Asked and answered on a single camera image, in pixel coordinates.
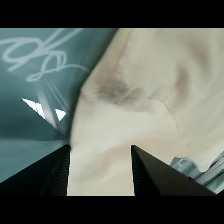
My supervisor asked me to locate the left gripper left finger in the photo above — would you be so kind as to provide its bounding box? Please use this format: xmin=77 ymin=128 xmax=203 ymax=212
xmin=0 ymin=143 xmax=72 ymax=197

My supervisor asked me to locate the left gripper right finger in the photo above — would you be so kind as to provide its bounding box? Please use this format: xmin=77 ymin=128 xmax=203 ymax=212
xmin=130 ymin=144 xmax=216 ymax=197

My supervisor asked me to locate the cream shirt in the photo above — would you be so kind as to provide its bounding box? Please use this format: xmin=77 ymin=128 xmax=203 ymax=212
xmin=66 ymin=28 xmax=224 ymax=197

